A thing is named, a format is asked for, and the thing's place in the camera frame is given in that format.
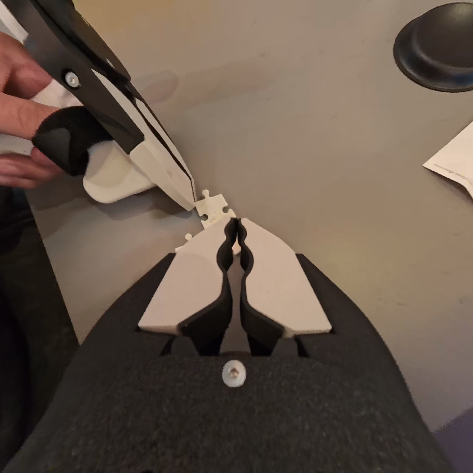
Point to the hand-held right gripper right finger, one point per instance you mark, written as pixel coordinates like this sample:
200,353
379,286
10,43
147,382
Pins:
284,288

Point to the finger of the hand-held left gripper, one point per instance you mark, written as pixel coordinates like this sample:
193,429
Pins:
162,135
166,177

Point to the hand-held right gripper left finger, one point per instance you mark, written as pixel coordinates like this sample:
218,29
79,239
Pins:
184,288

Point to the white puzzle piece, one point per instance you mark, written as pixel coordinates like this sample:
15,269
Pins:
188,237

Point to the teal faced puzzle piece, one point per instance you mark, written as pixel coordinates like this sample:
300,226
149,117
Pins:
212,207

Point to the white printed instruction leaflet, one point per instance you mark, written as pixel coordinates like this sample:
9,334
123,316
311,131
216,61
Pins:
458,162

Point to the person's left hand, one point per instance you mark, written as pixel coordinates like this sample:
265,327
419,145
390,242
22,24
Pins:
14,111

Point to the person's dark grey garment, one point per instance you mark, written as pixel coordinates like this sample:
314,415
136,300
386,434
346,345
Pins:
29,332

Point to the black round stand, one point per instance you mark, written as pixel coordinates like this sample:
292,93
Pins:
439,48

